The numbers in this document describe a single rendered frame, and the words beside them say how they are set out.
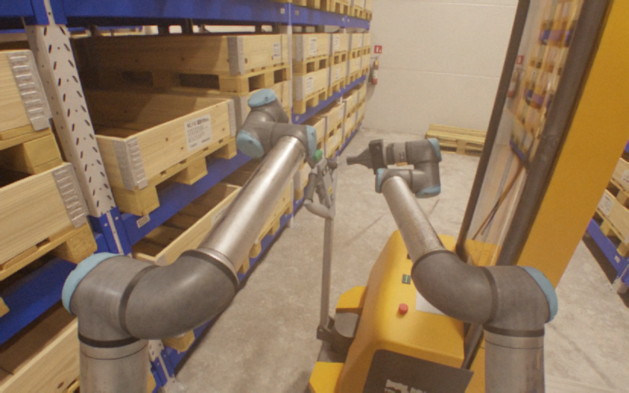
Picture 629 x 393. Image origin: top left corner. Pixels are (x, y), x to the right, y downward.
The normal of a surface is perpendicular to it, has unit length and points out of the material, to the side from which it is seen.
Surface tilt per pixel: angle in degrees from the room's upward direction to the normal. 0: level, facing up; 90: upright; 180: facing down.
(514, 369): 59
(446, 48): 90
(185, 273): 21
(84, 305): 66
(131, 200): 90
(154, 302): 47
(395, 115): 90
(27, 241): 90
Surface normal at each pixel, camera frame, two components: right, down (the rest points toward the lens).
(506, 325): -0.67, -0.15
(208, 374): 0.02, -0.88
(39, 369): 0.95, 0.17
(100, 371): 0.14, 0.11
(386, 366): -0.32, 0.44
